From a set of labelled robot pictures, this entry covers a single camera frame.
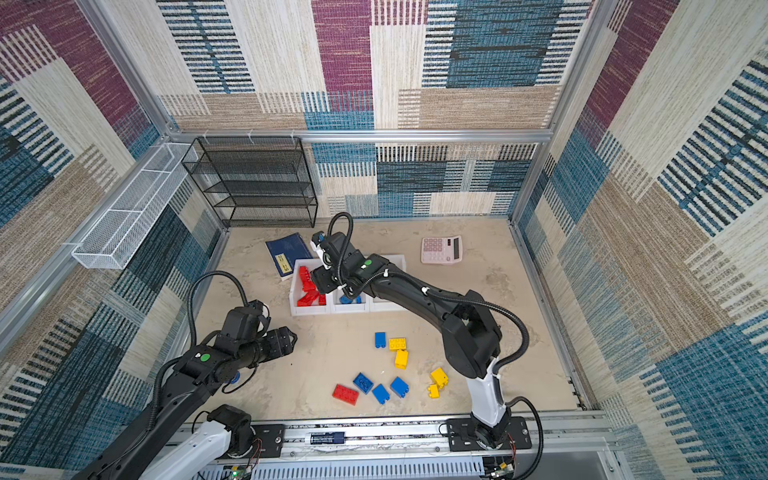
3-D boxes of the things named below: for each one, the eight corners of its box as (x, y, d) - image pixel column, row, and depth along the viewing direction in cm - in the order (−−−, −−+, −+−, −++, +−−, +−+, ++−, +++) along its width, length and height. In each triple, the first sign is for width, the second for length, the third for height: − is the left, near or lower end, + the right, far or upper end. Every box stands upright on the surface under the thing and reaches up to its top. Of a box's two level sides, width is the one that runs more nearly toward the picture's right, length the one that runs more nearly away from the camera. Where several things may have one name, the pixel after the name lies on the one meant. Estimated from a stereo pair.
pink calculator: (421, 265, 109) (422, 258, 106) (419, 241, 115) (420, 235, 113) (463, 264, 108) (465, 258, 106) (458, 241, 115) (460, 235, 113)
